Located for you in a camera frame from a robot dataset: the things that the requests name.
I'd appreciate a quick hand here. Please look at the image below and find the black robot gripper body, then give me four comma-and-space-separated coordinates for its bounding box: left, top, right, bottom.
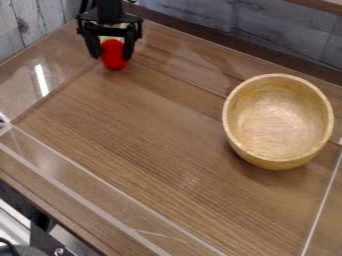
77, 0, 144, 40

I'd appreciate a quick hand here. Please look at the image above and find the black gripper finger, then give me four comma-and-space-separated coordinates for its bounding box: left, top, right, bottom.
85, 34, 102, 59
123, 33, 137, 61

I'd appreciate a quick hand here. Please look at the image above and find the red felt strawberry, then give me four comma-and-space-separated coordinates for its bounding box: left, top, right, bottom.
101, 37, 129, 70

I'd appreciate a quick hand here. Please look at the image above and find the light wooden bowl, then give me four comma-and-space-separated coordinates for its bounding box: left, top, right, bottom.
222, 73, 335, 170

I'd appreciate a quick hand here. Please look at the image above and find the clear acrylic tray wall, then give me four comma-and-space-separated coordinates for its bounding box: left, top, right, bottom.
0, 12, 342, 256

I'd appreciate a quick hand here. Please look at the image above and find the black metal table bracket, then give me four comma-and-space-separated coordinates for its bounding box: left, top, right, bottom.
30, 223, 77, 256

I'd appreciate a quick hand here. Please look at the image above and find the black cable bottom left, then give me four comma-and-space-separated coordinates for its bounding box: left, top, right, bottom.
0, 235, 22, 256

